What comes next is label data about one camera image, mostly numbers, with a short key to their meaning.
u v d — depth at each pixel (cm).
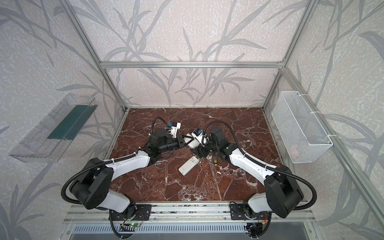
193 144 79
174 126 77
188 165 89
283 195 42
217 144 64
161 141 66
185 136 78
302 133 62
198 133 71
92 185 43
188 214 75
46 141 64
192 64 96
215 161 89
